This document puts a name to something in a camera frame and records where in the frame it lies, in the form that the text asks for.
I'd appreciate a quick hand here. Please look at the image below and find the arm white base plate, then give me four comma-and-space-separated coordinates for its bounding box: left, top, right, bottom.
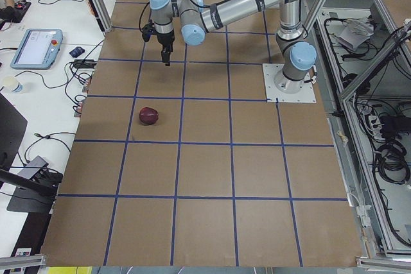
262, 64, 317, 103

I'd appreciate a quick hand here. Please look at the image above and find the dark red apple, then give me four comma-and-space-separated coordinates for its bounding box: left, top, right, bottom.
139, 107, 159, 125

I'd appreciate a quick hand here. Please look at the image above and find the near teach pendant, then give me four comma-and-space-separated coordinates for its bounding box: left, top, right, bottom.
10, 29, 64, 70

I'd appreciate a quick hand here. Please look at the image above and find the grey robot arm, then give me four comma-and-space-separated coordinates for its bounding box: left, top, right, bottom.
141, 0, 317, 82

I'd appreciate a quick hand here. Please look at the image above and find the black monitor stand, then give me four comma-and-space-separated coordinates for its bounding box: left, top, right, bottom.
1, 96, 62, 214

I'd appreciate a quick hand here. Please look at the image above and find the white paper cup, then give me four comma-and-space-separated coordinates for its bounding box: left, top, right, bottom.
3, 76, 23, 93

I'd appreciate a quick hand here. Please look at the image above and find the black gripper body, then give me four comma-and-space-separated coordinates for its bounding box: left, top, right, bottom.
157, 30, 175, 52

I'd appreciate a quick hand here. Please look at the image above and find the black red emergency button box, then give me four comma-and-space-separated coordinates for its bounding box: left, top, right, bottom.
13, 0, 31, 23

